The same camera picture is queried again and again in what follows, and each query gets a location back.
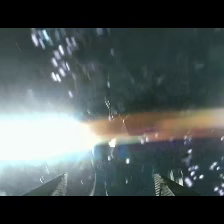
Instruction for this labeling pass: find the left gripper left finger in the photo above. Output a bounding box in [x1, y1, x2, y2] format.
[22, 172, 69, 197]

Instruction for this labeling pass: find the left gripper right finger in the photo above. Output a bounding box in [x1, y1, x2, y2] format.
[152, 172, 198, 197]

